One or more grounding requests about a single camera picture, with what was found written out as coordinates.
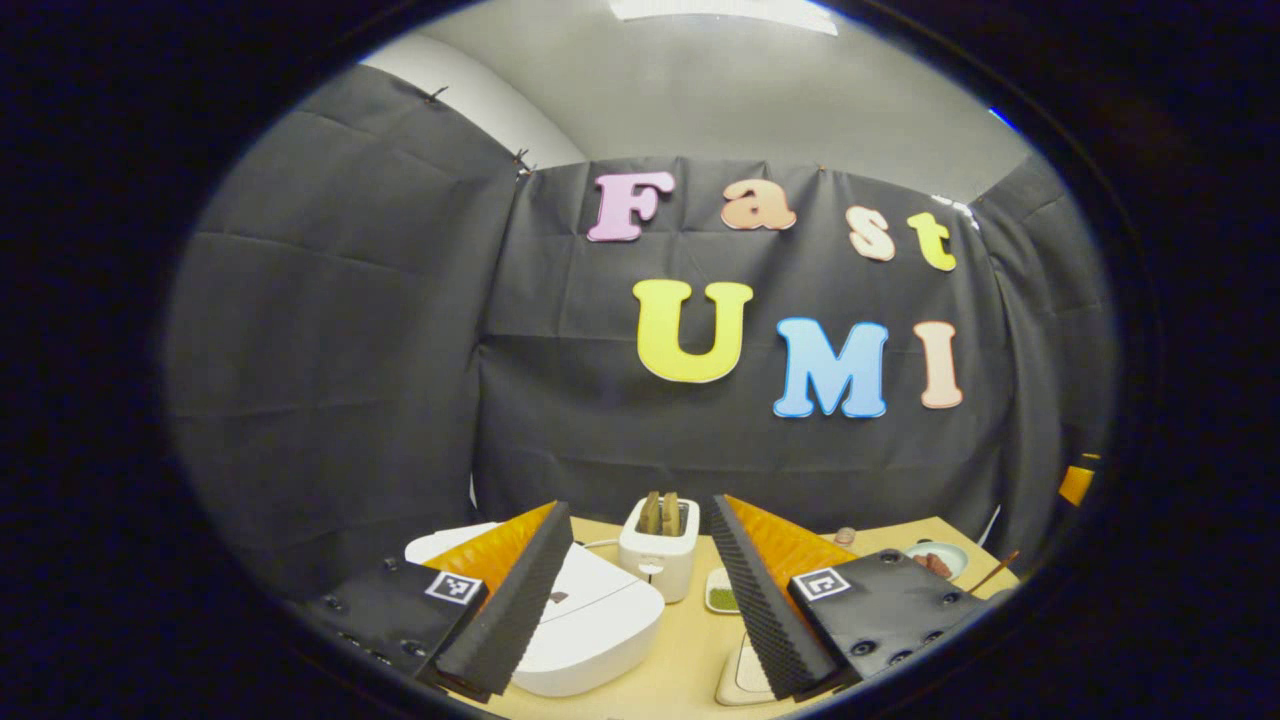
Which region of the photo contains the large ceiling light panel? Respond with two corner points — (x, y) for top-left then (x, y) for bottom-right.
(610, 0), (839, 36)

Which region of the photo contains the brown wooden spoon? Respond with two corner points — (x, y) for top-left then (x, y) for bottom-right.
(965, 550), (1021, 596)

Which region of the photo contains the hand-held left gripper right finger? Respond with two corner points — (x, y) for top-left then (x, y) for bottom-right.
(710, 495), (986, 703)

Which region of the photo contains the white rice cooker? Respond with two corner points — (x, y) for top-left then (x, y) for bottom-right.
(405, 522), (666, 698)

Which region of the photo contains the white toaster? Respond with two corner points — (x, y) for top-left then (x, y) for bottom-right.
(618, 497), (701, 604)

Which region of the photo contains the pale green plate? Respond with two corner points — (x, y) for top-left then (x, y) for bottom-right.
(905, 541), (970, 581)

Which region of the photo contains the black backdrop cloth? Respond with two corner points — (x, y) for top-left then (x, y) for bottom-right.
(165, 65), (1116, 601)

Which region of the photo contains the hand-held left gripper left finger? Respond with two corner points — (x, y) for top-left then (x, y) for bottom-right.
(300, 502), (576, 701)

